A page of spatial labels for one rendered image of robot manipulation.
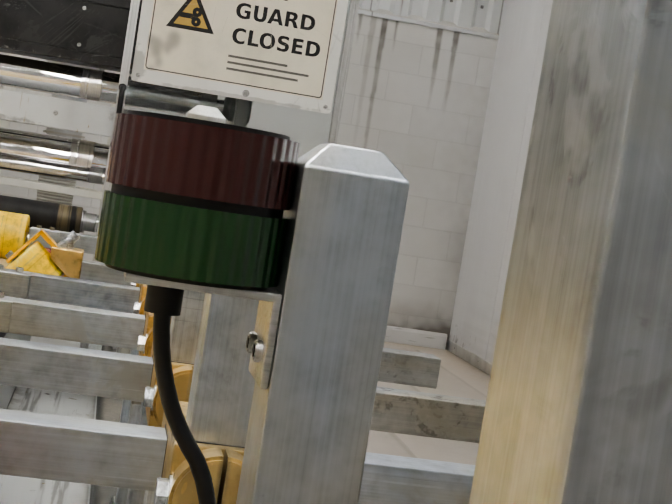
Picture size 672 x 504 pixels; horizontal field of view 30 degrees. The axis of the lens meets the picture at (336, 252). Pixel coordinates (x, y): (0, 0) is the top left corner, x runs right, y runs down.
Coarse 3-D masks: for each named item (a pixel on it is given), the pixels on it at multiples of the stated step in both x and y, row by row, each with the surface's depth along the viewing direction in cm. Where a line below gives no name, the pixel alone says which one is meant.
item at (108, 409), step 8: (104, 400) 208; (112, 400) 209; (120, 400) 210; (96, 408) 233; (104, 408) 202; (112, 408) 203; (120, 408) 204; (96, 416) 220; (104, 416) 196; (112, 416) 197; (96, 488) 155; (104, 488) 154; (112, 488) 155; (96, 496) 151; (104, 496) 151; (112, 496) 143
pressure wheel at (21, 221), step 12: (0, 216) 211; (12, 216) 212; (24, 216) 213; (0, 228) 210; (12, 228) 210; (24, 228) 211; (0, 240) 210; (12, 240) 210; (24, 240) 211; (0, 252) 211
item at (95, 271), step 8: (88, 264) 166; (96, 264) 166; (104, 264) 167; (88, 272) 166; (96, 272) 166; (104, 272) 166; (112, 272) 167; (120, 272) 167; (96, 280) 166; (104, 280) 166; (112, 280) 167; (120, 280) 167
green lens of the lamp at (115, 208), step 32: (128, 224) 38; (160, 224) 38; (192, 224) 38; (224, 224) 38; (256, 224) 39; (96, 256) 40; (128, 256) 38; (160, 256) 38; (192, 256) 38; (224, 256) 38; (256, 256) 39
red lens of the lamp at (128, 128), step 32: (128, 128) 39; (160, 128) 38; (192, 128) 38; (224, 128) 38; (128, 160) 39; (160, 160) 38; (192, 160) 38; (224, 160) 38; (256, 160) 38; (288, 160) 40; (192, 192) 38; (224, 192) 38; (256, 192) 39; (288, 192) 40
